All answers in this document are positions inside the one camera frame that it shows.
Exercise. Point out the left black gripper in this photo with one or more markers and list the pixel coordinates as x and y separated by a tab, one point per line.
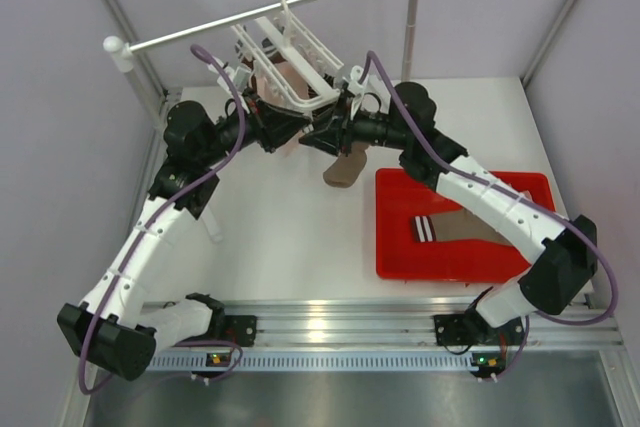
274	126

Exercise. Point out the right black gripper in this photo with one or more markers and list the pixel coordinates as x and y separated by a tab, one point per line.
328	135

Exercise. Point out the taupe sock with striped cuff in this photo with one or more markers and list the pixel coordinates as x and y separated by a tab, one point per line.
346	169

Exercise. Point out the white plastic clip hanger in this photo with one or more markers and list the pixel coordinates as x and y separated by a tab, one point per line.
295	59

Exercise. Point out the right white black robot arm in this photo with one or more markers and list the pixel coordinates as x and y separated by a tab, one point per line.
561	253

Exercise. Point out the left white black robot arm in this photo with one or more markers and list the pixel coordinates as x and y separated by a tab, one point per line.
107	328

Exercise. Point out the black white striped sock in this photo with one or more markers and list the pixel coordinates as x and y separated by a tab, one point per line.
315	94

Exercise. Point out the red plastic tray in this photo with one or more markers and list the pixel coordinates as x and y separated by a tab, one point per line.
400	257

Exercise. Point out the white metal drying rack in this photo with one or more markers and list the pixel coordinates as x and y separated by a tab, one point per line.
123	53

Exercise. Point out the pink sock in tray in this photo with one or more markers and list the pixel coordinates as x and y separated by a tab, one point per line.
527	195

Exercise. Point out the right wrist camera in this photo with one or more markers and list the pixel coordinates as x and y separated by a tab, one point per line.
353	79

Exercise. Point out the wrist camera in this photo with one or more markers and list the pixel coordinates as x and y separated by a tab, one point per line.
239	79
353	79

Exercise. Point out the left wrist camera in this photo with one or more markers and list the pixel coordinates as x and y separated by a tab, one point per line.
239	79

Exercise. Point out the aluminium mounting rail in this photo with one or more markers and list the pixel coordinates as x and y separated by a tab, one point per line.
351	337

